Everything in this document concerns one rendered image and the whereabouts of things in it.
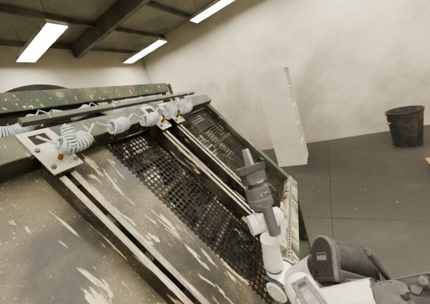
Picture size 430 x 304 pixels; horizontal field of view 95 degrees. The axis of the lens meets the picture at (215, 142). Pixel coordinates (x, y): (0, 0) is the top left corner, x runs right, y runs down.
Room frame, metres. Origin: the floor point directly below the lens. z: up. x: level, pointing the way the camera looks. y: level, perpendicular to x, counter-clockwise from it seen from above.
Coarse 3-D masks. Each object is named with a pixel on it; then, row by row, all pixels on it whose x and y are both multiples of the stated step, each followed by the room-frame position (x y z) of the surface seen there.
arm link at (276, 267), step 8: (264, 256) 0.62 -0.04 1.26; (272, 256) 0.60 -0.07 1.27; (280, 256) 0.61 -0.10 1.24; (264, 264) 0.63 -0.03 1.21; (272, 264) 0.60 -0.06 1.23; (280, 264) 0.60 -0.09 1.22; (288, 264) 0.63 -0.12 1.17; (272, 272) 0.60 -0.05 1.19; (280, 272) 0.61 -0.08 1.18; (264, 280) 0.61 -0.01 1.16; (272, 280) 0.59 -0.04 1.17; (280, 280) 0.58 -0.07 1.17
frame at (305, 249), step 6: (300, 210) 1.78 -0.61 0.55; (300, 216) 1.78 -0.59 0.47; (300, 222) 1.79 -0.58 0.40; (300, 228) 1.79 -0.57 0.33; (306, 228) 1.84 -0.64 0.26; (300, 234) 1.80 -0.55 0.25; (306, 234) 1.78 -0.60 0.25; (300, 240) 1.81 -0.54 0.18; (306, 240) 1.78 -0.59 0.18; (300, 246) 1.73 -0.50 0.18; (306, 246) 1.71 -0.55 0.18; (300, 252) 1.66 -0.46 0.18; (306, 252) 1.64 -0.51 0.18; (300, 258) 1.60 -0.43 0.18
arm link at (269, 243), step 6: (276, 210) 0.61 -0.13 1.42; (282, 216) 0.60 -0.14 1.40; (282, 222) 0.59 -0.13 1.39; (282, 228) 0.59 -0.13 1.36; (264, 234) 0.65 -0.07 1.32; (282, 234) 0.59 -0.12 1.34; (264, 240) 0.62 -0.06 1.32; (270, 240) 0.61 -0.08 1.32; (276, 240) 0.60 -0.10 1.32; (282, 240) 0.60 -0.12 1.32; (264, 246) 0.61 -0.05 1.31; (270, 246) 0.59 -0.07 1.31; (276, 246) 0.60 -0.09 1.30
